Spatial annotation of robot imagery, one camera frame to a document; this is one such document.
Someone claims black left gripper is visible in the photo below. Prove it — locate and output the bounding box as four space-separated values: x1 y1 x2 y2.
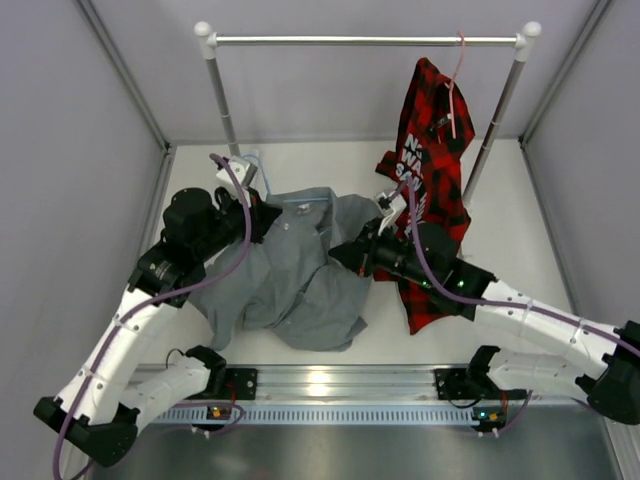
194 186 282 261

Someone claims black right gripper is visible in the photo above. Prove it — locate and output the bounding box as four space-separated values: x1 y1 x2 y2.
329 218 437 289

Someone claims grey button shirt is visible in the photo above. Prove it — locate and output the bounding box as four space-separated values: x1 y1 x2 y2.
189 188 380 352

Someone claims light blue wire hanger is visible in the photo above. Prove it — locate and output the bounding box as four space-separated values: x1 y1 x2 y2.
243 154 334 243

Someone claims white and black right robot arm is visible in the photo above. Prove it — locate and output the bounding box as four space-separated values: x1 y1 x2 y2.
329 219 639 425

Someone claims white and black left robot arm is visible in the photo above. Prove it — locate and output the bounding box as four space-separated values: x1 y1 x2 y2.
34 187 282 468

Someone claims red black plaid shirt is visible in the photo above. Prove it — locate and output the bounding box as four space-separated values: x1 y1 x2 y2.
372 57 476 337

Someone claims silver white clothes rack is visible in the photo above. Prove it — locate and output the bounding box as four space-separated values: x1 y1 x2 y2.
194 21 542 203

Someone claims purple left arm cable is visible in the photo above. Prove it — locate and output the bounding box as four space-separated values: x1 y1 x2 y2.
52 152 256 480

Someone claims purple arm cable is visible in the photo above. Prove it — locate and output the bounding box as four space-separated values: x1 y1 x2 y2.
389 177 640 436
52 152 256 480

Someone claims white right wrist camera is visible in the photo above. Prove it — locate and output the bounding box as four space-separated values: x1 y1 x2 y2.
374 190 407 236

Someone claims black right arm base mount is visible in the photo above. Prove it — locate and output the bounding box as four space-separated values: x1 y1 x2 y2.
434 368 495 401

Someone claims grey slotted cable duct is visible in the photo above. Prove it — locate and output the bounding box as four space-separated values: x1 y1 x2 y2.
154 405 502 427

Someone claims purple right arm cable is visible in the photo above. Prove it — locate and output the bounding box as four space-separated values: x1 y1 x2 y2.
389 177 640 436

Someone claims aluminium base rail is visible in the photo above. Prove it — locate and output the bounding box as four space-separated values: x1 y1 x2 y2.
124 363 621 401

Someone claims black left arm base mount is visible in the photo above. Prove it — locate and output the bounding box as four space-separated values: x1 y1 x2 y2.
194 367 258 401

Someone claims pink wire hanger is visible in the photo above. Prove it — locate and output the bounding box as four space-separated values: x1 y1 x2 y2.
447 31 466 140

